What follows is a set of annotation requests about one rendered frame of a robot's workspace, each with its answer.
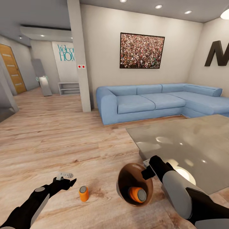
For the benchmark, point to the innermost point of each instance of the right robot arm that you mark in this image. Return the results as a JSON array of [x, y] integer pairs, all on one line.
[[190, 202]]

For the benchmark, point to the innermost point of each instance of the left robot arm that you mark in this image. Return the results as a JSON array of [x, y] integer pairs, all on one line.
[[23, 217]]

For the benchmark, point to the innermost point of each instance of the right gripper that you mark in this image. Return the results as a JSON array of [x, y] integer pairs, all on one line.
[[147, 174]]

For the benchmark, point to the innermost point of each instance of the trash can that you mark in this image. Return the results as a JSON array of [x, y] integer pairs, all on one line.
[[131, 175]]

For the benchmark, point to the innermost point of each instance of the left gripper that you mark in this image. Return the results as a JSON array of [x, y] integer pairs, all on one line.
[[64, 184]]

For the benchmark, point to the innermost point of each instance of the can of soda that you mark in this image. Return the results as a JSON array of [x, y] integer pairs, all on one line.
[[84, 194], [125, 190], [137, 194]]

